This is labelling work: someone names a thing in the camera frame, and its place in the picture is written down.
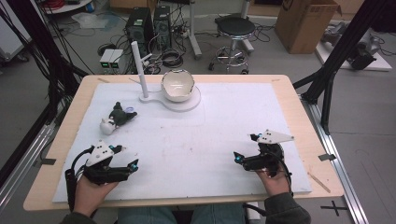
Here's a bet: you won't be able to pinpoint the coil of black cables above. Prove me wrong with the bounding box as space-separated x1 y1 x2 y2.
160 48 185 69

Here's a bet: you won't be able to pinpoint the white foam mat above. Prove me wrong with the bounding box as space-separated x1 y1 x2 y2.
51 82 313 203

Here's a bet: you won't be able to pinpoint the person's legs in jeans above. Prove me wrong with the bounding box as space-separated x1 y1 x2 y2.
117 203 247 224

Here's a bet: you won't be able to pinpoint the person's left hand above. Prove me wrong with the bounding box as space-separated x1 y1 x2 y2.
74 176 120 217

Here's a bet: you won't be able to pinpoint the white metal desk leg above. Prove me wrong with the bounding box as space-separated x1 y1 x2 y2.
187 0 204 60
240 0 255 54

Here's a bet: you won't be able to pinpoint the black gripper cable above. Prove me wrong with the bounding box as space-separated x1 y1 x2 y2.
64 145 95 213
274 151 295 198

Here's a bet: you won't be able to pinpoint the black tape cross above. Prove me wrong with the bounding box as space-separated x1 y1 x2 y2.
320 200 348 217

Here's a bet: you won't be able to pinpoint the black frame strut with cables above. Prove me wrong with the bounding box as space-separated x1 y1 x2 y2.
0 0 90 188

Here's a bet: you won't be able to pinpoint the grey device on board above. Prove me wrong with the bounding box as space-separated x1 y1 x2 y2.
320 21 382 71

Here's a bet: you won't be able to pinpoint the round white table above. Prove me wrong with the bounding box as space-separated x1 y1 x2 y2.
40 0 94 15

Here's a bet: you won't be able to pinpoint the white eggshell-shaped bowl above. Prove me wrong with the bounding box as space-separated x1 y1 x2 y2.
161 69 196 103

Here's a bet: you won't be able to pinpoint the clear plastic sheet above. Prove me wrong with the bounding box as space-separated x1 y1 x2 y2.
71 12 120 32

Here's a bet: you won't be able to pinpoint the person's right hand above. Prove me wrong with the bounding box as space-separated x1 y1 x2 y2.
255 167 292 198

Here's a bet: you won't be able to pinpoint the white stand with pole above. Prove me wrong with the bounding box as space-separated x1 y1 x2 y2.
130 40 203 113

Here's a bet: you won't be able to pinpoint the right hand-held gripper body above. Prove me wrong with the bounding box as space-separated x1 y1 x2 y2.
242 129 295 179

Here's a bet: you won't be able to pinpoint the thin wooden stick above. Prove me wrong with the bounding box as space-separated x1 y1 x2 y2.
307 172 332 194

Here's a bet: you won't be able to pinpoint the black round stool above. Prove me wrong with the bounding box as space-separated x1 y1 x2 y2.
208 15 257 75

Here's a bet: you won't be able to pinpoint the white power supply unit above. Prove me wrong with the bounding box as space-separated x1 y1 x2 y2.
99 49 116 70
108 49 126 71

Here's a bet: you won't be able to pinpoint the white board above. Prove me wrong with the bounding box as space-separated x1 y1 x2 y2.
315 40 393 72

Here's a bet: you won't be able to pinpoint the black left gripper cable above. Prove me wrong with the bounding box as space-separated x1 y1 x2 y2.
64 145 95 213

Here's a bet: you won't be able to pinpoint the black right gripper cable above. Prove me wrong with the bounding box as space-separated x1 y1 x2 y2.
274 151 295 198

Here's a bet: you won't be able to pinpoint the aluminium rail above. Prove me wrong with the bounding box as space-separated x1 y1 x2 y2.
0 124 57 214
300 94 370 224

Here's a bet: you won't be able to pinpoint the dark plush toy white head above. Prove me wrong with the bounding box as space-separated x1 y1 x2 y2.
99 101 138 136

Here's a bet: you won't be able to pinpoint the slim black computer tower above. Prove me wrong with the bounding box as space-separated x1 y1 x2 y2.
153 5 173 50

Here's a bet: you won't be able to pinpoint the large black computer tower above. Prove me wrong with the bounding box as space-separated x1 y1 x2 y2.
125 7 155 59

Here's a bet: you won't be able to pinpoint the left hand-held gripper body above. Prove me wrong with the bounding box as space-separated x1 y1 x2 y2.
81 139 132 186

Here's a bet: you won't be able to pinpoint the cardboard box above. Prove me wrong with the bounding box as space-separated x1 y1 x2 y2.
275 0 343 55

